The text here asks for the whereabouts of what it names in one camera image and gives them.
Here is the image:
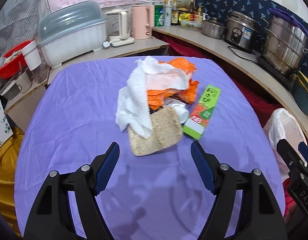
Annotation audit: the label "small white plastic bottle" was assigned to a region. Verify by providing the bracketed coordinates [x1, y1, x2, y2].
[163, 98, 189, 124]

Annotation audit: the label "white cup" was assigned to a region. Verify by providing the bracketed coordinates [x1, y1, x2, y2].
[21, 41, 42, 71]

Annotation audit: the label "small steel pot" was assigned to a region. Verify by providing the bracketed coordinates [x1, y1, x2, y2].
[201, 17, 226, 40]

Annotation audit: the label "dark soy sauce bottle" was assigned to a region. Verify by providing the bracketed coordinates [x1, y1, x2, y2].
[171, 0, 178, 25]

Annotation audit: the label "curved grey countertop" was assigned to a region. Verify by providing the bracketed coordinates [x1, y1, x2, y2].
[153, 26, 308, 139]

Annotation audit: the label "navy floral cloth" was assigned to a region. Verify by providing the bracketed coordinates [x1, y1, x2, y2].
[193, 0, 308, 86]

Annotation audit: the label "dish rack with grey lid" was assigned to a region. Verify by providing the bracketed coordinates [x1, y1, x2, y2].
[38, 1, 107, 68]

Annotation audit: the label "beige scrub sponge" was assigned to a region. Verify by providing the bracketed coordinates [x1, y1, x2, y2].
[127, 107, 183, 157]

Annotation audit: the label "black power cord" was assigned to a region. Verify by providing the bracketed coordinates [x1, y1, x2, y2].
[227, 45, 260, 65]

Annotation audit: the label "stacked blue yellow basins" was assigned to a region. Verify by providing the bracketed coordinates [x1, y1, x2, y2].
[292, 71, 308, 116]

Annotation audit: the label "green wasabi box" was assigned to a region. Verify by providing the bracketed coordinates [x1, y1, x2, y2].
[183, 85, 221, 140]

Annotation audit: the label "large steel steamer pot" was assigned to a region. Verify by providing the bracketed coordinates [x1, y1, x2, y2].
[262, 17, 308, 75]

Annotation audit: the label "black induction cooker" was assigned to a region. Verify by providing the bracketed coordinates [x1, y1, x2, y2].
[257, 56, 297, 92]

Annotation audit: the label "purple tablecloth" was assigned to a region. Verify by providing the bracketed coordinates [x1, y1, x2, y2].
[15, 57, 285, 239]

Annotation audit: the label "trash bin with white bag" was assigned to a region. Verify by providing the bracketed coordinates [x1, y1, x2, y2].
[263, 108, 307, 182]

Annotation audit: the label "red fabric under counter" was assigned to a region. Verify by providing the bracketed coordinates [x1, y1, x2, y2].
[154, 32, 295, 215]

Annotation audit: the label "purple cloth on steamer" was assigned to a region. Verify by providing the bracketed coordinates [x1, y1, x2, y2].
[269, 8, 308, 38]

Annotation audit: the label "steel rice cooker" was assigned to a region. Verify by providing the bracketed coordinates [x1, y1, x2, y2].
[223, 11, 259, 53]

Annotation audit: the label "red plastic basin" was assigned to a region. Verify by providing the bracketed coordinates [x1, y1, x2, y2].
[0, 40, 32, 79]

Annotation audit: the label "pink electric kettle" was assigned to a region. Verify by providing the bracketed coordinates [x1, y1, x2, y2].
[131, 5, 154, 40]

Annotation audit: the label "clear white electric kettle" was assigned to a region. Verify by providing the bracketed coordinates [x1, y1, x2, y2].
[103, 9, 134, 48]

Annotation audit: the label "yellow fabric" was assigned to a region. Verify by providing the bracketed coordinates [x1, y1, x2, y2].
[0, 127, 24, 237]

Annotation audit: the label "white green cardboard box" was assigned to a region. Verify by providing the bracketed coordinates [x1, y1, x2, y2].
[0, 100, 13, 148]

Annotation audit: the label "green tin can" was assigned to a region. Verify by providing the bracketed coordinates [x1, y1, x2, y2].
[154, 4, 164, 27]

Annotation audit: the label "white paper towel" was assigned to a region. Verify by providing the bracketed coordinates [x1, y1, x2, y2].
[115, 55, 189, 139]

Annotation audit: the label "orange wrapper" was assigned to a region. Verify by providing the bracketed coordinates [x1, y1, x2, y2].
[146, 57, 198, 111]

